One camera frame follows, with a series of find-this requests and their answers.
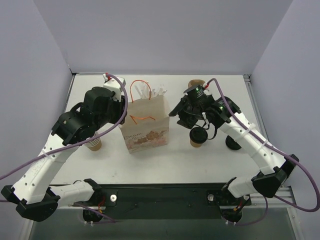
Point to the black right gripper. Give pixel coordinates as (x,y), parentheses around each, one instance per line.
(182,113)

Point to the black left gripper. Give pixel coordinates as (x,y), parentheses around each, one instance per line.
(120,110)

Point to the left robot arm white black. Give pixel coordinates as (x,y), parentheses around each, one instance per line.
(34,196)

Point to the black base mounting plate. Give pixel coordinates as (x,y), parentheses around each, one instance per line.
(169,201)

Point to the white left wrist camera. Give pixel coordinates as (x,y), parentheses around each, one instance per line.
(112,85)

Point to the brown paper coffee cup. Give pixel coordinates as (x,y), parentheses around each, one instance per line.
(195,144)

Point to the brown pulp cup carrier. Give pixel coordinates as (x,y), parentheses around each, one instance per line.
(195,82)

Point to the beige paper takeout bag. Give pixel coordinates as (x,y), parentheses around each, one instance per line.
(147,123)

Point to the stack of black lids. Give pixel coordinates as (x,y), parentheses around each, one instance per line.
(232,144)

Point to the wrapped white straws bundle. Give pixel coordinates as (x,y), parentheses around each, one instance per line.
(145,91)

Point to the black plastic cup lid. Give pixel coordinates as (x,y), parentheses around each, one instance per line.
(198,135)

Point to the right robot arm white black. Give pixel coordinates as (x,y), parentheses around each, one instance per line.
(225,115)

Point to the stack of paper cups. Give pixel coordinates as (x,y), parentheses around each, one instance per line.
(94,145)

